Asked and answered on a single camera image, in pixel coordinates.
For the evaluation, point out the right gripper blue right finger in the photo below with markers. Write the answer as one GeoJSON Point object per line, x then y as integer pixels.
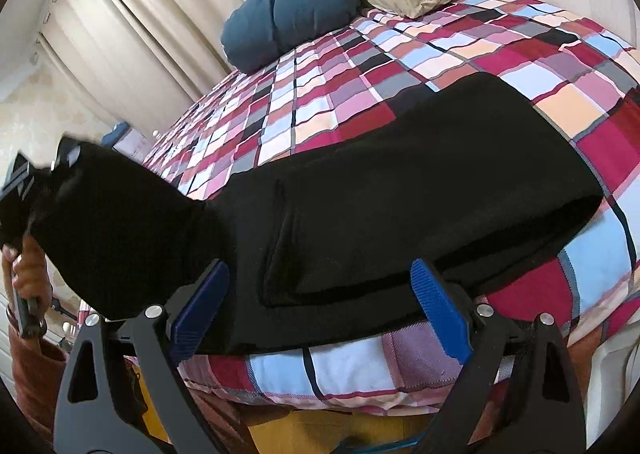
{"type": "Point", "coordinates": [517, 391]}

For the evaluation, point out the cream curtain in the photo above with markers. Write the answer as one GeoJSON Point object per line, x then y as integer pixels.
{"type": "Point", "coordinates": [139, 61]}

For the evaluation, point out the black pants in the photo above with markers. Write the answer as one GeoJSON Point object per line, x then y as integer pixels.
{"type": "Point", "coordinates": [319, 244]}

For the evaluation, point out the blue pillow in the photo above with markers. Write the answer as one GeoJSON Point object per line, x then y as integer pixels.
{"type": "Point", "coordinates": [259, 32]}

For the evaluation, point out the person's left hand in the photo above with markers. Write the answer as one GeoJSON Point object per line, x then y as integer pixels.
{"type": "Point", "coordinates": [25, 274]}

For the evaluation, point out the plaid checkered bed sheet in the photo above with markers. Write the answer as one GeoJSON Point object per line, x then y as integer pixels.
{"type": "Point", "coordinates": [583, 79]}

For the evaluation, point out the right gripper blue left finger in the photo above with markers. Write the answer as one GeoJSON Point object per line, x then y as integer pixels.
{"type": "Point", "coordinates": [94, 414]}

